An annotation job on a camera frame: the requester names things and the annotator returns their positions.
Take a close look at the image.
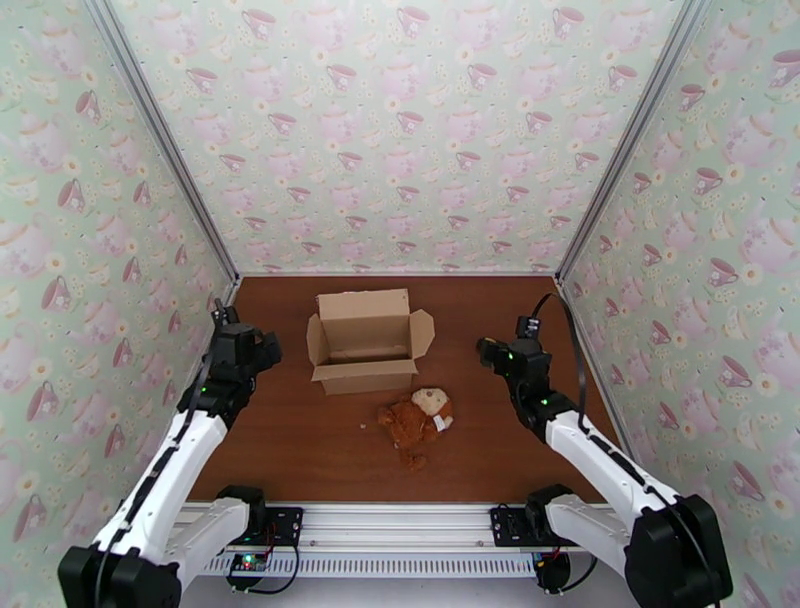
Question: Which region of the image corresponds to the brown cardboard box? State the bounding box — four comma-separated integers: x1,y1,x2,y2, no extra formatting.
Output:
305,288,436,396

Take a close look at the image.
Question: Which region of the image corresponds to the brown plush toy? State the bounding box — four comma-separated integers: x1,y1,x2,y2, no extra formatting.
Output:
376,387,456,472

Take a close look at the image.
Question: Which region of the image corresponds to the small green circuit board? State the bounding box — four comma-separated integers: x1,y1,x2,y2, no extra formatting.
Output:
227,551,270,579

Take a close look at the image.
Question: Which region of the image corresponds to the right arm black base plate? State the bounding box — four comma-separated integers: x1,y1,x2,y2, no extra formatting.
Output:
489,506,551,548

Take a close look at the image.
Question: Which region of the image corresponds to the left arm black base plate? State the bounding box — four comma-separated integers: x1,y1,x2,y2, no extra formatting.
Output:
240,506,305,548

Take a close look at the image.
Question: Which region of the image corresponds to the wide aluminium base rail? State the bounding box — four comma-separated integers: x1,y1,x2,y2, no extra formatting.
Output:
168,499,626,553

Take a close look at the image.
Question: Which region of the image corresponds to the black round bracket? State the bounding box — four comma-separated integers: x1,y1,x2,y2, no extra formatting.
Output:
534,552,571,594

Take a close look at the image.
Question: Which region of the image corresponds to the thin black wire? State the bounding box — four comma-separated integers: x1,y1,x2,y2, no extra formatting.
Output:
565,552,600,592
209,537,303,595

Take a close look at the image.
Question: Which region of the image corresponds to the white slotted cable tray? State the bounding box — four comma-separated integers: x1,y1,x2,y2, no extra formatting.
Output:
199,549,540,578

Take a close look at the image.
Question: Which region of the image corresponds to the aluminium frame post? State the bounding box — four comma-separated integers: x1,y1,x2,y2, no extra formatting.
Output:
556,0,714,283
84,0,242,283

